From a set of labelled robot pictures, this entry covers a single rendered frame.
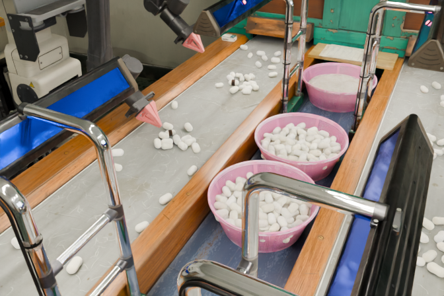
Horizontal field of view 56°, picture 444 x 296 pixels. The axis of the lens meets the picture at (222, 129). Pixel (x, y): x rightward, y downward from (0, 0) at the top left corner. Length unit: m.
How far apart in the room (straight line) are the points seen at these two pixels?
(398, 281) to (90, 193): 0.82
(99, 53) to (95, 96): 0.47
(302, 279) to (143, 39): 2.74
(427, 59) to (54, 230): 0.91
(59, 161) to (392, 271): 0.96
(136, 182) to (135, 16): 2.33
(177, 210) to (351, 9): 1.18
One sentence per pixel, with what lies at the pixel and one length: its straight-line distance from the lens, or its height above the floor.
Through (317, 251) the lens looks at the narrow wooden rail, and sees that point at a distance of 0.91.
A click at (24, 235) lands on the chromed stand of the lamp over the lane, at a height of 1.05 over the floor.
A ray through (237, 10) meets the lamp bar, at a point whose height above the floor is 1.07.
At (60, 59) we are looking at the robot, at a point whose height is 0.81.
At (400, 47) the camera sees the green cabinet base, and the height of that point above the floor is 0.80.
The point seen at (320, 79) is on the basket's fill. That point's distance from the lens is 1.66.
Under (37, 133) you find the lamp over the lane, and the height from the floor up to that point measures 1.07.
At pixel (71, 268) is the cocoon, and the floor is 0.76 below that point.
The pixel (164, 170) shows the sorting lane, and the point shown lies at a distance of 1.15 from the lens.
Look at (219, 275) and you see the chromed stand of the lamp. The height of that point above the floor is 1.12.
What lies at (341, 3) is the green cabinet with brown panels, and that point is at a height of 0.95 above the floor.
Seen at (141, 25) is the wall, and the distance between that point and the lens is 3.34.
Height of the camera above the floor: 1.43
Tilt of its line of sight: 32 degrees down
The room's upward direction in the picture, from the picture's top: 2 degrees counter-clockwise
